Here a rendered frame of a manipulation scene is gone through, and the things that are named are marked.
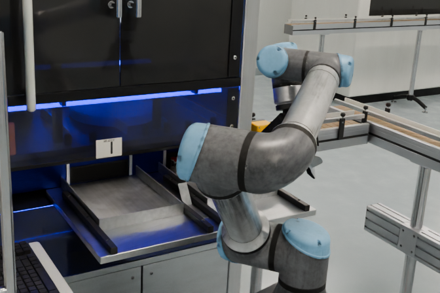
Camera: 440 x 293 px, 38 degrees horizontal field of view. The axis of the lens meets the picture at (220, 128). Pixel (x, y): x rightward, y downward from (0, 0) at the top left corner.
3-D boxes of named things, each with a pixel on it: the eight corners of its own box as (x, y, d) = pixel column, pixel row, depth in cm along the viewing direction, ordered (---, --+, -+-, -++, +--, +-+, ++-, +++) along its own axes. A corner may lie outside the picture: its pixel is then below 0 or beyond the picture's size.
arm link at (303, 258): (321, 294, 146) (327, 242, 142) (266, 281, 150) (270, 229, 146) (331, 271, 157) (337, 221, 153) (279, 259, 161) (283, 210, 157)
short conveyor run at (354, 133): (234, 167, 236) (237, 127, 231) (213, 154, 248) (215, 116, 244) (370, 144, 270) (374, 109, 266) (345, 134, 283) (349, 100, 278)
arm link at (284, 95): (266, 89, 161) (288, 89, 166) (268, 107, 160) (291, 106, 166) (287, 85, 155) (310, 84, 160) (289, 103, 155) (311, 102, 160)
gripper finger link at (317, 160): (327, 178, 161) (310, 150, 158) (310, 178, 166) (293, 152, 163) (333, 170, 163) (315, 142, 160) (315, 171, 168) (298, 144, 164)
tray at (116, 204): (61, 186, 200) (60, 176, 199) (136, 174, 213) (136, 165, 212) (99, 231, 173) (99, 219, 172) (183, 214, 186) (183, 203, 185)
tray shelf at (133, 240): (45, 195, 198) (45, 189, 198) (234, 164, 233) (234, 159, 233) (100, 264, 159) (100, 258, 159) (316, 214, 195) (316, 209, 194)
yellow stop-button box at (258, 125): (245, 138, 231) (246, 120, 229) (261, 137, 235) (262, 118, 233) (256, 145, 225) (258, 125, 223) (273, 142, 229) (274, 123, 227)
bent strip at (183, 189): (177, 201, 194) (177, 183, 192) (185, 199, 196) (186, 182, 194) (199, 219, 183) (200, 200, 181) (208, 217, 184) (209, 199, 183)
